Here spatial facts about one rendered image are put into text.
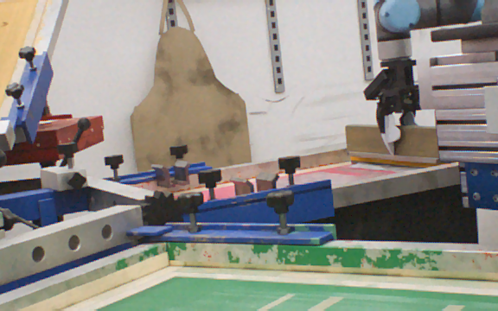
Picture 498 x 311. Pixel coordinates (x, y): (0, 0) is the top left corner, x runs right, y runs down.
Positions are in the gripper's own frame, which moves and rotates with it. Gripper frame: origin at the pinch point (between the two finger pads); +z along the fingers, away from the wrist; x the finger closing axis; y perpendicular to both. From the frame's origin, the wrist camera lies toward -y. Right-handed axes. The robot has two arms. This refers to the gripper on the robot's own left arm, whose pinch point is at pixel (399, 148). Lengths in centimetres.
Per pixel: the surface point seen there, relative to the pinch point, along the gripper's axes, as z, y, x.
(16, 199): -3, 3, -87
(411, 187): 4.3, 28.9, -17.5
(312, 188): 0.8, 30.0, -39.9
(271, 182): -1, 25, -46
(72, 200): -1, 3, -77
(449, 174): 3.2, 28.9, -8.6
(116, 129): -2, -200, -4
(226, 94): -10, -196, 46
